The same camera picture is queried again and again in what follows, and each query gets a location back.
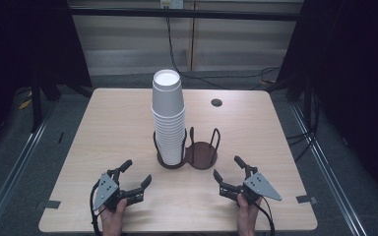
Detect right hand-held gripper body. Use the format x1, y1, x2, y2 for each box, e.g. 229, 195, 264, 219
219, 166, 283, 206

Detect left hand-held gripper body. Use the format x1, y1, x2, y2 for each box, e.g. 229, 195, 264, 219
92, 168, 145, 212

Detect dark double cup holder rack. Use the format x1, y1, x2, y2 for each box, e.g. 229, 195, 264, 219
153, 126, 221, 171

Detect stack of white paper cups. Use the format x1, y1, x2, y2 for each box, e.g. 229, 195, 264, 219
151, 68, 187, 166

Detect person's left hand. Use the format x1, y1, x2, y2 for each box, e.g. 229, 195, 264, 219
99, 198, 129, 236

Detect person's right hand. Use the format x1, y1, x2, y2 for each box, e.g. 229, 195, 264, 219
236, 193, 263, 236

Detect grey tape strip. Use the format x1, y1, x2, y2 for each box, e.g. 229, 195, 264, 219
35, 200, 62, 210
295, 195, 318, 205

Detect small yellow floor object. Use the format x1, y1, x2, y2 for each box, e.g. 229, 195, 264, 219
18, 97, 33, 111

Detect black horizontal bar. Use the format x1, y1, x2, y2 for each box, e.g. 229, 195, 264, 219
68, 7, 304, 23

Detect dark curtain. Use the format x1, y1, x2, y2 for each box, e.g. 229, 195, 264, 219
265, 0, 378, 205
0, 0, 94, 155

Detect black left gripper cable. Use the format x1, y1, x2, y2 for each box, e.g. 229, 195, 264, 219
89, 179, 103, 236

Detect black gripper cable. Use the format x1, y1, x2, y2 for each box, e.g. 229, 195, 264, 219
257, 196, 276, 236
89, 179, 103, 236

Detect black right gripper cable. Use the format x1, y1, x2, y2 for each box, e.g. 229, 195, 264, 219
257, 196, 276, 236

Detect black floor cables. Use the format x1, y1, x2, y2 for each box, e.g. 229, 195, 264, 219
286, 87, 323, 162

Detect metal floor rail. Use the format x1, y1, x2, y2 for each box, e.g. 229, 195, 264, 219
0, 106, 57, 236
289, 103, 370, 236

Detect long black wall cable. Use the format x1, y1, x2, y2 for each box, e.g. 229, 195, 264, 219
165, 8, 282, 91

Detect white wall outlet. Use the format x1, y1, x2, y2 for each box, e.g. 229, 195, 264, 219
159, 0, 184, 10

